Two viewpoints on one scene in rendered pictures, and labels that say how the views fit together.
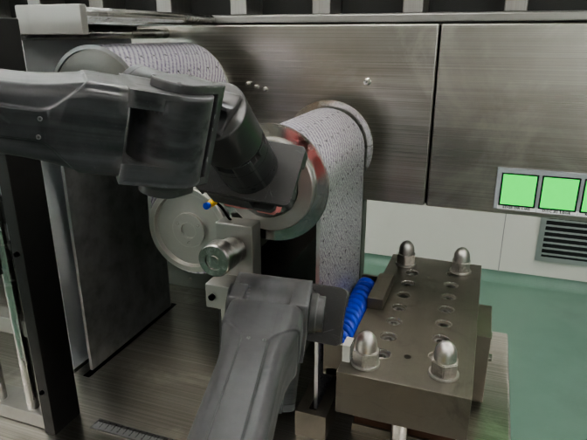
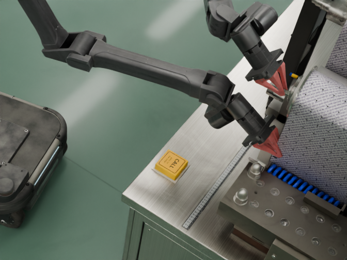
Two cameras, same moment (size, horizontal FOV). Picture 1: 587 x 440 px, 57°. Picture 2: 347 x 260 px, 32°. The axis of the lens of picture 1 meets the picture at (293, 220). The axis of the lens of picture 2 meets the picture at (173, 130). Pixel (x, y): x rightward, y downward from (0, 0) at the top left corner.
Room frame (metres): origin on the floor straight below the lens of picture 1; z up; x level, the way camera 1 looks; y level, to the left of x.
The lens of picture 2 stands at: (0.42, -1.09, 2.31)
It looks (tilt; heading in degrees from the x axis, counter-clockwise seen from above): 50 degrees down; 94
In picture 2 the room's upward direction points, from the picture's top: 12 degrees clockwise
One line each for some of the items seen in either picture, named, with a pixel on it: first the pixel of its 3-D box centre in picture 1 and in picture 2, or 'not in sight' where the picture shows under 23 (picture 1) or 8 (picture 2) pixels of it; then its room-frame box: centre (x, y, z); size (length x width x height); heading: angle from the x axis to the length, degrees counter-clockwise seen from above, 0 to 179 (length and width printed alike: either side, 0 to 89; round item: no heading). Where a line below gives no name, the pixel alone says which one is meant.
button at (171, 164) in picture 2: not in sight; (171, 164); (0.36, -0.04, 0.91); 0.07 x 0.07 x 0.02; 70
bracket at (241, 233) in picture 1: (235, 336); (272, 125); (0.61, 0.08, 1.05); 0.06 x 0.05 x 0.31; 160
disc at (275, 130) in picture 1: (271, 183); (302, 92); (0.64, 0.03, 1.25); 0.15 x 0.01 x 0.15; 70
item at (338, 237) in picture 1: (341, 257); (318, 164); (0.73, -0.07, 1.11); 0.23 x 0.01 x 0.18; 160
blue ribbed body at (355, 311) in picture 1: (353, 312); (304, 188); (0.72, -0.09, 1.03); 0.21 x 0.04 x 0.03; 160
